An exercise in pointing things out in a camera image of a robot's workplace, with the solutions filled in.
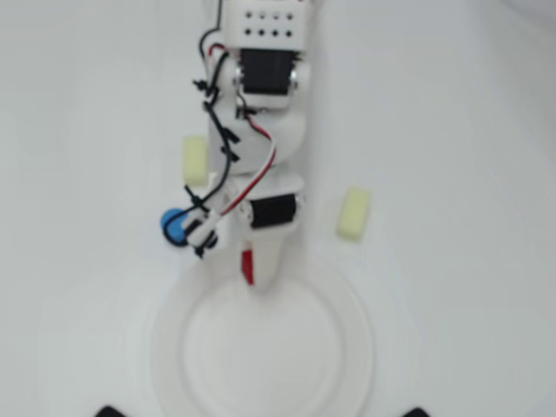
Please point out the white paper plate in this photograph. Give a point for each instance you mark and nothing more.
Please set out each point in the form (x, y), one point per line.
(278, 347)

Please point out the blue cylinder block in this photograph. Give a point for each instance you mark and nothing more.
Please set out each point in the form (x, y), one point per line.
(171, 226)

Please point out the black stand foot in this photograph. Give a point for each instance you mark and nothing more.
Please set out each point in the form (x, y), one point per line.
(110, 412)
(417, 412)

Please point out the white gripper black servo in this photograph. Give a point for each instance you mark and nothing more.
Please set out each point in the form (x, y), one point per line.
(275, 212)

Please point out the red cube block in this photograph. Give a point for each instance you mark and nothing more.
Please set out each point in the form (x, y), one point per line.
(247, 266)

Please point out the pale yellow foam block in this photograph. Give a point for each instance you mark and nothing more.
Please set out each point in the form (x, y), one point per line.
(193, 160)
(354, 213)

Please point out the small black white wrist camera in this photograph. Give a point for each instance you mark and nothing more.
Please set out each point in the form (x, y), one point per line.
(200, 227)

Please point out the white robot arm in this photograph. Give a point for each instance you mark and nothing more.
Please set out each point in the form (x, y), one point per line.
(287, 134)

